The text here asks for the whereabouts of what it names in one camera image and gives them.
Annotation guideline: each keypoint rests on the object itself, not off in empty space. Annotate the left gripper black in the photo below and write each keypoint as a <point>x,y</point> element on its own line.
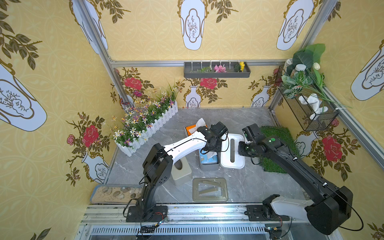
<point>215,144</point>

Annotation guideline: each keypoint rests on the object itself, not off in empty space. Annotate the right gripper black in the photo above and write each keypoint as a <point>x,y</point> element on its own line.
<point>244,150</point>

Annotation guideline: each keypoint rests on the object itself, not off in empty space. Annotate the white tissue box lid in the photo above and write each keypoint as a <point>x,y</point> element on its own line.
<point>229,155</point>

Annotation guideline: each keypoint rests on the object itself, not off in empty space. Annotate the grey tissue box base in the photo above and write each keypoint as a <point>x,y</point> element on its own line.
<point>209,167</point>

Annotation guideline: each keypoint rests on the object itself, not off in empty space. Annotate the beige tissue box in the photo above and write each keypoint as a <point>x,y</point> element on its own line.
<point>183,174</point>

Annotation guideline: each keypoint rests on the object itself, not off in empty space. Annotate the blue tissue paper pack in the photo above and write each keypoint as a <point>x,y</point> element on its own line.
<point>208,158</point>

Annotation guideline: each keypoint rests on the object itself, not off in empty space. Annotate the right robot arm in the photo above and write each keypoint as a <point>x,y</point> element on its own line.
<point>329,206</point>

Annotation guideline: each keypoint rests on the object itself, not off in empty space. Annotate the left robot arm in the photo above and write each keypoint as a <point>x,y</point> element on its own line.
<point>158,167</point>

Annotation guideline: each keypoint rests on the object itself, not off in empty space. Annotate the orange tissue pack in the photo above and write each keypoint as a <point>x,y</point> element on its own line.
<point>189,130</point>

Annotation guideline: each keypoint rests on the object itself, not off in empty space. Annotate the green artificial grass mat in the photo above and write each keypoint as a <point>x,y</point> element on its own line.
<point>285,135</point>

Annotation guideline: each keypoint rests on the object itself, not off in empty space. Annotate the pink artificial flower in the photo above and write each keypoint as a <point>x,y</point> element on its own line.
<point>220,69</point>

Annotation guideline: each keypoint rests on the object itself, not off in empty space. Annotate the white fence flower planter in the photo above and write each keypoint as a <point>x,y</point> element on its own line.
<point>142,122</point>

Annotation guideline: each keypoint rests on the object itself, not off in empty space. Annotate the yellow artificial flower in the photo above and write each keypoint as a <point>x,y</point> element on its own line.
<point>242,66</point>

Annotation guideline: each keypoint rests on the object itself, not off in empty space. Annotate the green artificial leaf plant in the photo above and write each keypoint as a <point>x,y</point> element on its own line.
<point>303,76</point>

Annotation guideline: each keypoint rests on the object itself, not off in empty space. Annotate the sand tray with stones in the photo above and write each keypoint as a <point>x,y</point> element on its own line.
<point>115,194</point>

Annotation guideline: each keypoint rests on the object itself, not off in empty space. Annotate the olive green frame tray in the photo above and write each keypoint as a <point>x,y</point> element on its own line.
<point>210,190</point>

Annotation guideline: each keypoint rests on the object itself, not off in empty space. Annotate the black wire wall basket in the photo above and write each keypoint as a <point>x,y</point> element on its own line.
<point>312,112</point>

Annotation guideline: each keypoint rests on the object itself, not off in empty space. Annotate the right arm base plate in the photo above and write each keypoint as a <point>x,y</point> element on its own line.
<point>263,213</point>

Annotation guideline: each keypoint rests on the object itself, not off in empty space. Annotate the grey wall shelf tray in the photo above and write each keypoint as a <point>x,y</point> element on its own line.
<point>205,69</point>

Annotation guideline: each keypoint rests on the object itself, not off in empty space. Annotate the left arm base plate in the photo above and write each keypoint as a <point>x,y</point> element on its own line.
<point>137,214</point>

